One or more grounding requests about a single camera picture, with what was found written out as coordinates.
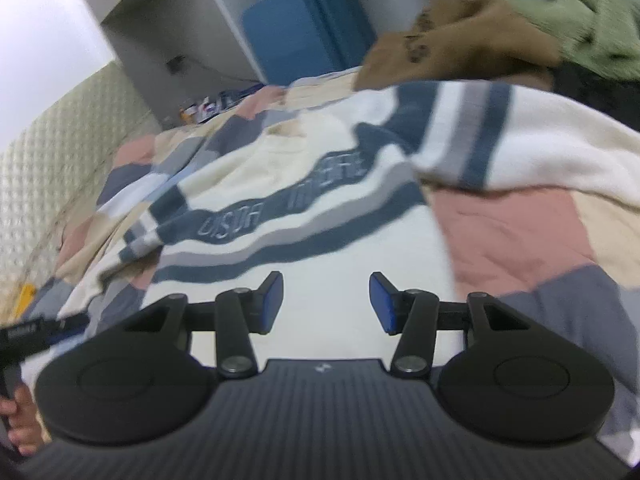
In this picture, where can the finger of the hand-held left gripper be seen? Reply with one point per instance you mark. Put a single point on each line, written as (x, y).
(65, 327)

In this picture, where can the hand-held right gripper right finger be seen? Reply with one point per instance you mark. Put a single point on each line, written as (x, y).
(382, 305)

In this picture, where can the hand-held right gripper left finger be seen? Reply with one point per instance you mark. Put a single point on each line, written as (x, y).
(270, 305)

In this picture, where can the white blue-striped knit sweater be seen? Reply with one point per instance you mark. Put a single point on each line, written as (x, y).
(325, 240)

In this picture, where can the person's left hand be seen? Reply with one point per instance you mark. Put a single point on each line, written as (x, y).
(22, 422)

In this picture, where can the yellow packet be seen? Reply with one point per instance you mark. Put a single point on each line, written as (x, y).
(26, 300)

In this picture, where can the patchwork duvet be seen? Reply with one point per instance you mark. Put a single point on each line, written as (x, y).
(510, 240)

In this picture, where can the quilted cream headboard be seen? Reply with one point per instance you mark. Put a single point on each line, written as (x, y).
(40, 185)

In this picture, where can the cluster of small bottles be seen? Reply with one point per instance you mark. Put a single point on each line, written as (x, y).
(210, 107)

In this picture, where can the blue padded chair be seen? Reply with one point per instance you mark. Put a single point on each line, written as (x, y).
(295, 35)

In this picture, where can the brown hoodie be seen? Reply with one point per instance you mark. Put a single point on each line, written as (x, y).
(465, 45)

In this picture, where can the dark cloth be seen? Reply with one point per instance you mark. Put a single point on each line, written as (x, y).
(600, 95)

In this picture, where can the grey cabinet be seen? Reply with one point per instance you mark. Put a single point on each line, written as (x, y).
(150, 25)

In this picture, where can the green fleece jacket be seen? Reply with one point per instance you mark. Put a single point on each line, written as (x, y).
(575, 10)

